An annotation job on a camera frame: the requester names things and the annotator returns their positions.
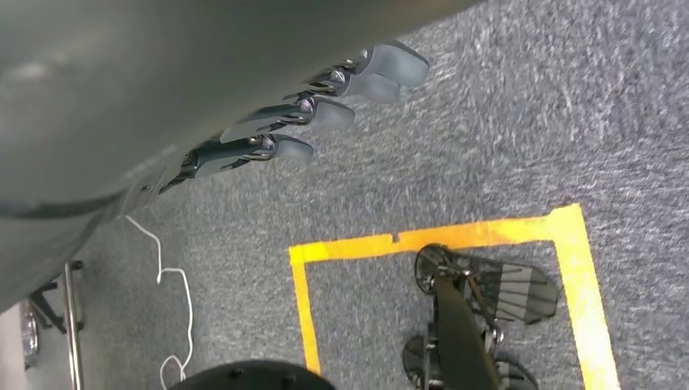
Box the large stainless steel workbench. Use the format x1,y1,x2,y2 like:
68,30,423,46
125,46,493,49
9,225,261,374
27,261,86,390

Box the black round robot part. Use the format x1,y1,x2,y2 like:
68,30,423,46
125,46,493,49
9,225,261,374
168,360,336,390

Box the black robot leg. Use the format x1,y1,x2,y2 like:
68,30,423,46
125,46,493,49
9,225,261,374
431,274,501,390

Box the yellow floor tape square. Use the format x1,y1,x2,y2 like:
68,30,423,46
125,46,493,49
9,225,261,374
288,203,622,390

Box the white floor cable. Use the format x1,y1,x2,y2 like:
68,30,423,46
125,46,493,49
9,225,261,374
124,214,195,390

